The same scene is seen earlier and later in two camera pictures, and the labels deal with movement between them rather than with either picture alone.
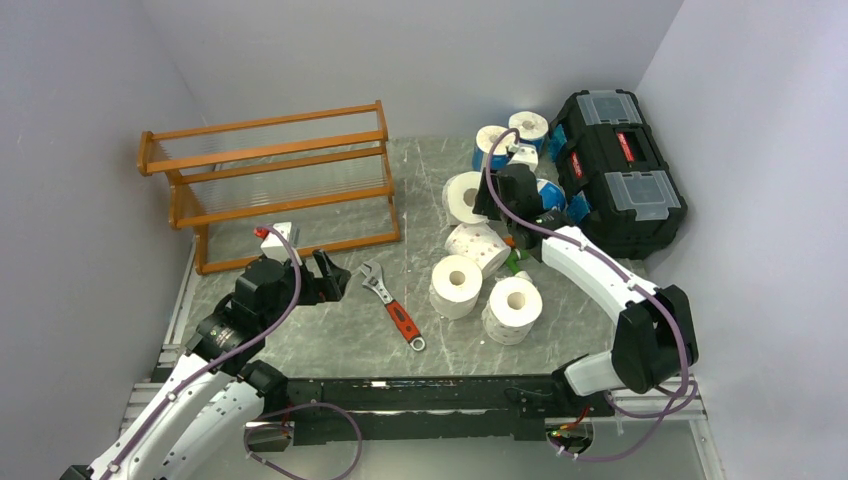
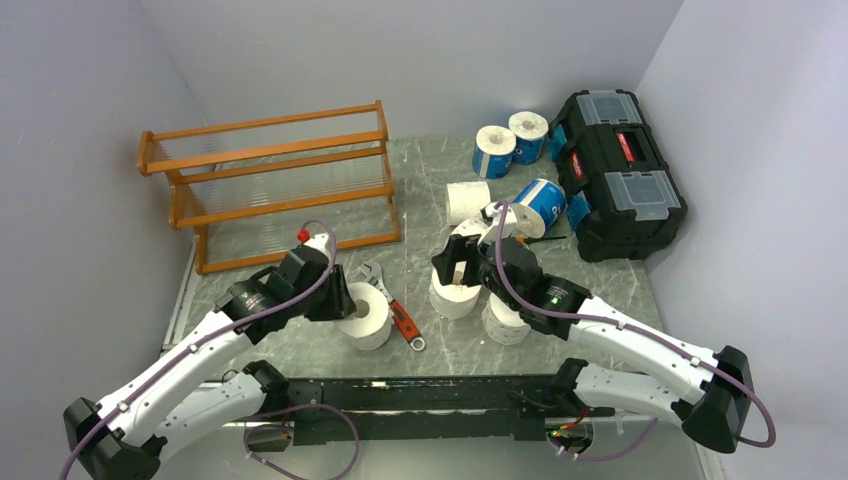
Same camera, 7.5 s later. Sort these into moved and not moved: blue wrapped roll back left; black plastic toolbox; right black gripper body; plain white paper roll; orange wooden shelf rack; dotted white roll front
Moved: right black gripper body; plain white paper roll
Not moved: orange wooden shelf rack; dotted white roll front; black plastic toolbox; blue wrapped roll back left
